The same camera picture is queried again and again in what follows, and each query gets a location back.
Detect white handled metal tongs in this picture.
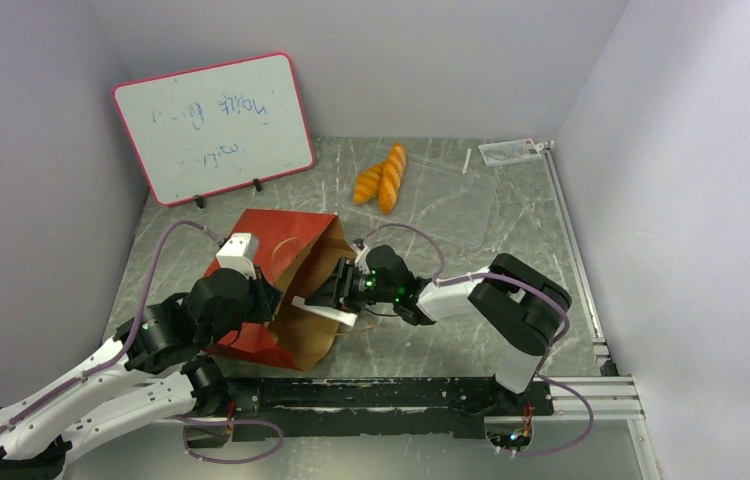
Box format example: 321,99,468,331
291,296,358,327

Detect red paper bag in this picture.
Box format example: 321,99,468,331
206,208,354,372

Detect small striped orange croissant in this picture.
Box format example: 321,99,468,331
352,163,384,205

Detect long orange baguette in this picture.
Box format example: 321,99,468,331
378,143,407,214

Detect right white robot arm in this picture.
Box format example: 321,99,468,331
292,245,572,414

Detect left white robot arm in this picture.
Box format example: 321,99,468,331
0,268,283,479

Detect white marker pen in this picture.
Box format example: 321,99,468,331
461,148,472,175

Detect red framed whiteboard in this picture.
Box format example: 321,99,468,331
112,52,316,206

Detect small white card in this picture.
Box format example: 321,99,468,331
479,139,545,166

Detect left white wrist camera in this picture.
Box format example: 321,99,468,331
215,232,259,279

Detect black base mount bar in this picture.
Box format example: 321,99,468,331
159,357,555,444

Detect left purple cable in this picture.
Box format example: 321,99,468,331
0,220,287,480

